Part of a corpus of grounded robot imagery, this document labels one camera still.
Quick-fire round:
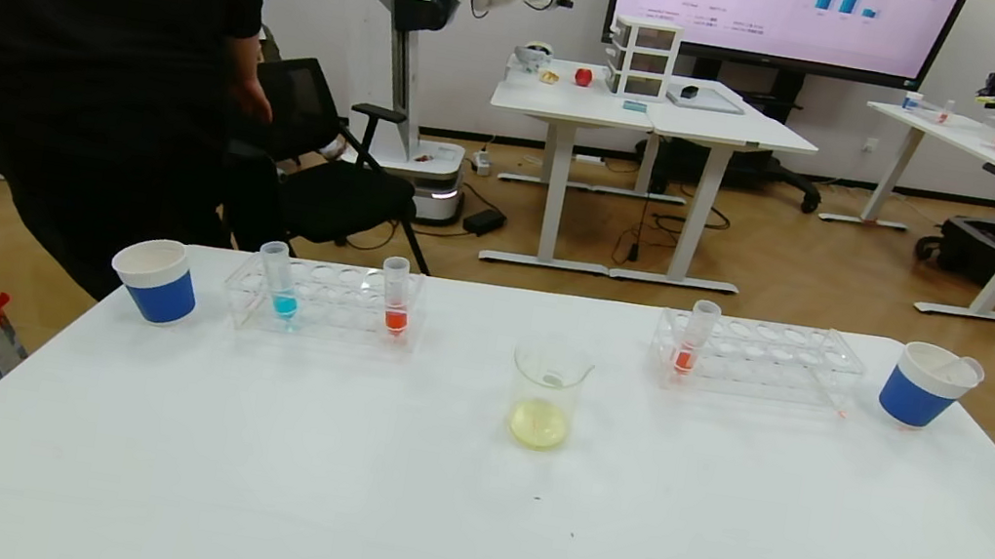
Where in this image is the blue pigment test tube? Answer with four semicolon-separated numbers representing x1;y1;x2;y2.
250;238;309;322

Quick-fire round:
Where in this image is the black display stand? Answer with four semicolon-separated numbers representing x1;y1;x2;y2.
630;46;840;215

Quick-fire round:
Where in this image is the long white desk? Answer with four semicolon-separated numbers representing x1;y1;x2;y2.
807;92;995;324

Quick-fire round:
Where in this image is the white standing desk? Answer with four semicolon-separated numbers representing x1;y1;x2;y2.
609;67;828;306
467;48;669;283

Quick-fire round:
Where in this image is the grey flat tray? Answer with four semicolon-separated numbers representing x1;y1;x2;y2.
664;80;749;117

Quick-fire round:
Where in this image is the yellow pigment test tube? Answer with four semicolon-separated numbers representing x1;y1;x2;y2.
927;350;988;388

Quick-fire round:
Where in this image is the red pigment test tube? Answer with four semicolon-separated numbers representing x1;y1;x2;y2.
373;254;419;338
669;297;724;381

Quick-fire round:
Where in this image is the clear glass beaker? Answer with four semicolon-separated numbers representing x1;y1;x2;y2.
500;327;601;459

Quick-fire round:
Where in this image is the black office chair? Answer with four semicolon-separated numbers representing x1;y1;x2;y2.
212;47;459;278

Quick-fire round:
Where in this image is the white three-drawer organizer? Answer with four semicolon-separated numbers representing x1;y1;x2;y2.
603;11;686;103

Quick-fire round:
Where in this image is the blue white paper cup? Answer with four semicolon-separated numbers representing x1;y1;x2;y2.
875;337;988;438
103;231;206;331

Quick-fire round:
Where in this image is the large wall display screen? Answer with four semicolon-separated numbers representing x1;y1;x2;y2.
602;0;970;98

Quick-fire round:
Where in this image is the clear plastic test tube rack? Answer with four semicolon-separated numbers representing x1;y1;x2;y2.
218;245;428;356
645;303;873;419

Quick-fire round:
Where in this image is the white bowl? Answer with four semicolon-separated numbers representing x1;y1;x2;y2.
512;37;556;72

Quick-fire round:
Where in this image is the black floor power cable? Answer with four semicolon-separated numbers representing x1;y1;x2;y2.
611;189;734;280

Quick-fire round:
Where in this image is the black power adapter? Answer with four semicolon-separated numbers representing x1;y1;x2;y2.
462;205;508;240

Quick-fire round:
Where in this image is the man in black clothes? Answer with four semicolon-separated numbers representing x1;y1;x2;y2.
0;0;294;322

